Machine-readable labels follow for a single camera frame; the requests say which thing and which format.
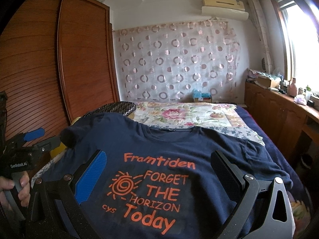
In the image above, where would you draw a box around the navy printed t-shirt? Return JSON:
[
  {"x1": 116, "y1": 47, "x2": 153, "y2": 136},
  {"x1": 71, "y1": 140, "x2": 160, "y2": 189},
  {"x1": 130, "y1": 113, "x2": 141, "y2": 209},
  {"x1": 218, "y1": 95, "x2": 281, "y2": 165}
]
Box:
[{"x1": 43, "y1": 113, "x2": 293, "y2": 238}]

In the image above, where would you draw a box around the person's left hand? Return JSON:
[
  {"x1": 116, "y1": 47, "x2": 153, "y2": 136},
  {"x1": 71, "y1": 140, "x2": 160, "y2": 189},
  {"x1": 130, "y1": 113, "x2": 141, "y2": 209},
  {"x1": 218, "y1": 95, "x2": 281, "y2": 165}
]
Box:
[{"x1": 0, "y1": 170, "x2": 31, "y2": 208}]

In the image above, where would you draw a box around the navy fringed blanket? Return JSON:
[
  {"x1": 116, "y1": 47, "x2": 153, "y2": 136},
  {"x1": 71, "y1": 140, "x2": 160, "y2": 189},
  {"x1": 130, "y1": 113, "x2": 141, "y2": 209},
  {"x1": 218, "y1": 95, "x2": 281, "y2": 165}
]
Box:
[{"x1": 235, "y1": 106, "x2": 311, "y2": 207}]

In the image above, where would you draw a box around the wooden louvered wardrobe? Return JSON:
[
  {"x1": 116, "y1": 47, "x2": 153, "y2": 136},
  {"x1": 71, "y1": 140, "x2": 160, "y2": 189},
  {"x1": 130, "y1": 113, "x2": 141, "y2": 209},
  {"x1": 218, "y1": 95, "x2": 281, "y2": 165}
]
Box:
[{"x1": 1, "y1": 0, "x2": 119, "y2": 139}]

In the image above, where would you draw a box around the dark circle-patterned folded garment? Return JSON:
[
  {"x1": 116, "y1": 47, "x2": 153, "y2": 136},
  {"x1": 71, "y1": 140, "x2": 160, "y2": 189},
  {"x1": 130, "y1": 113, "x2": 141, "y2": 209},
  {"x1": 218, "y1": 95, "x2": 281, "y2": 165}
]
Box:
[{"x1": 83, "y1": 101, "x2": 137, "y2": 117}]

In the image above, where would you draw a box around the wooden sideboard cabinet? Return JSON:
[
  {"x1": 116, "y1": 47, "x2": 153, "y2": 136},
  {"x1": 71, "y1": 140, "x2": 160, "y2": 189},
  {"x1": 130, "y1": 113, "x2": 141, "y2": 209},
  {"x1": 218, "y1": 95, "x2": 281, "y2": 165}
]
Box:
[{"x1": 244, "y1": 82, "x2": 318, "y2": 166}]

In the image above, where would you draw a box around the blue floral white sheet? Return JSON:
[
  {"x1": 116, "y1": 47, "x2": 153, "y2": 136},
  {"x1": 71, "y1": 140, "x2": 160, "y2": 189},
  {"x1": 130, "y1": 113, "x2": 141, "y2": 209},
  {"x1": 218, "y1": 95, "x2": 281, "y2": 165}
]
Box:
[{"x1": 211, "y1": 126, "x2": 266, "y2": 146}]

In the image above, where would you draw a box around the floral pink quilt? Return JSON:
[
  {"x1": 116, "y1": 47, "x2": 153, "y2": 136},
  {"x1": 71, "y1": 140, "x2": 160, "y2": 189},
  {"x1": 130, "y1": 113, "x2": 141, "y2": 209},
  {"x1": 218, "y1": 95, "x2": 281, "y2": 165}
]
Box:
[{"x1": 133, "y1": 102, "x2": 246, "y2": 128}]

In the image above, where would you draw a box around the pink bottle on sideboard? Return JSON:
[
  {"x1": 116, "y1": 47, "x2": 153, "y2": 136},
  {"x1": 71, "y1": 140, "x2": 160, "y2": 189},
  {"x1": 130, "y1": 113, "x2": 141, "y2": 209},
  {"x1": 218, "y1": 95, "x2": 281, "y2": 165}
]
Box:
[{"x1": 288, "y1": 77, "x2": 298, "y2": 97}]

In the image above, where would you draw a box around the cardboard box on sideboard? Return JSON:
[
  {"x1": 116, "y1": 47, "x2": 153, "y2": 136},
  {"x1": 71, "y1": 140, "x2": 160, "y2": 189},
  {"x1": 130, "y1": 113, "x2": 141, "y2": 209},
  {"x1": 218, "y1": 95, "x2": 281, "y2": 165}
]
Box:
[{"x1": 256, "y1": 75, "x2": 281, "y2": 88}]

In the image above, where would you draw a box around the cardboard box with blue items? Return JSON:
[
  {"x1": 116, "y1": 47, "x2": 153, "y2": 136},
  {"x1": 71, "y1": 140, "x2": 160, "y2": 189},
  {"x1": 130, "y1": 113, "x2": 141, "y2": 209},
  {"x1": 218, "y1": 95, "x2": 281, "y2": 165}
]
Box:
[{"x1": 192, "y1": 89, "x2": 212, "y2": 103}]

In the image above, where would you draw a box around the circle-patterned sheer curtain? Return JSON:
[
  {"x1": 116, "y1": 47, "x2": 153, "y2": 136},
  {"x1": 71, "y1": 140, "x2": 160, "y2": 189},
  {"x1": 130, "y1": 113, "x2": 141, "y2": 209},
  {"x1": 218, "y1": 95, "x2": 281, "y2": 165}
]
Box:
[{"x1": 114, "y1": 20, "x2": 240, "y2": 102}]

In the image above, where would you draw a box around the window with wooden frame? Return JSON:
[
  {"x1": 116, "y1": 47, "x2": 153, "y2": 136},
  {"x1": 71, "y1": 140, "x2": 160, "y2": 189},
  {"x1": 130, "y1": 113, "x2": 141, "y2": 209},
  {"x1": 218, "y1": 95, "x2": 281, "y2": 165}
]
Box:
[{"x1": 271, "y1": 0, "x2": 318, "y2": 94}]

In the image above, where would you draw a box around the wall air conditioner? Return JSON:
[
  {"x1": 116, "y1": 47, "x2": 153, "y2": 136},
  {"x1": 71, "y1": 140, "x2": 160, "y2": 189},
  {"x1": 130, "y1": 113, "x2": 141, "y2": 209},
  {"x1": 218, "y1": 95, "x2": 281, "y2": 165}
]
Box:
[{"x1": 202, "y1": 0, "x2": 249, "y2": 21}]

